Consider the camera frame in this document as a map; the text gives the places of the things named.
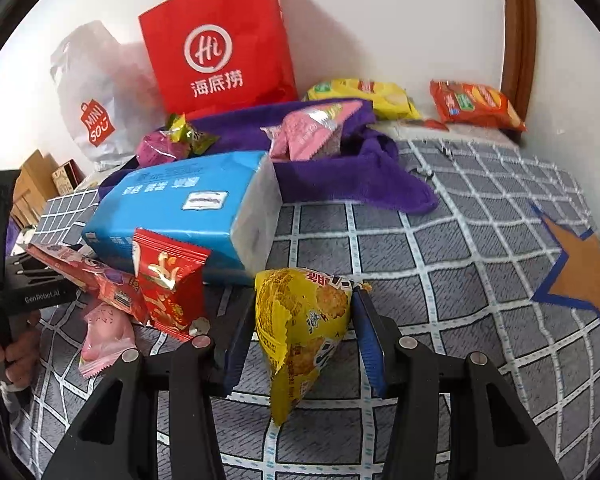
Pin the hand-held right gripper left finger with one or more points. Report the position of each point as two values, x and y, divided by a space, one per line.
240 340

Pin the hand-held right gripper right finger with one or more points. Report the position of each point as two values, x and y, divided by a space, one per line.
367 340

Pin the yellow snack packet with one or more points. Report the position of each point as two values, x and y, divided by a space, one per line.
300 330

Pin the red snack packet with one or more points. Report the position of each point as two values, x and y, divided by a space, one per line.
167 280

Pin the long pink snack packet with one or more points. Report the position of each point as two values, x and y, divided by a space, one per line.
105 285

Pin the light pink snack packet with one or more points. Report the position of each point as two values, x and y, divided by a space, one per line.
105 335

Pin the purple towel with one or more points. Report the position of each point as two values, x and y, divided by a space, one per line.
340 180

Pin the magenta snack packet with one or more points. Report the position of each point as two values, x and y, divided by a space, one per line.
157 150

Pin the green snack packet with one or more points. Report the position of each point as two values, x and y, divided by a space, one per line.
187 135

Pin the pink silver snack packet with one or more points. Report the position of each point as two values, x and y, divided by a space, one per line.
305 135

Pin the person's left hand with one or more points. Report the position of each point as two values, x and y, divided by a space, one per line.
25 350

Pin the grey checkered blanket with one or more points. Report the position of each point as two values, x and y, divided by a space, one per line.
455 285

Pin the light wooden furniture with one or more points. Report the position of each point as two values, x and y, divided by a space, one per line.
30 180

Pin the blue tissue pack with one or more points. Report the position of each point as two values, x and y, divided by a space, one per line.
180 200

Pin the white plastic shopping bag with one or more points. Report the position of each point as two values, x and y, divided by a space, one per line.
90 90

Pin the yellow chips bag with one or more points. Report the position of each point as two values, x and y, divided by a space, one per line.
375 92

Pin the orange chips bag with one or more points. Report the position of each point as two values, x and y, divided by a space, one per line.
475 102

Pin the red paper bag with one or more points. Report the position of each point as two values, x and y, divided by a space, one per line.
220 35

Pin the brown wooden door frame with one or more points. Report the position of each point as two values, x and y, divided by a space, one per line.
520 35

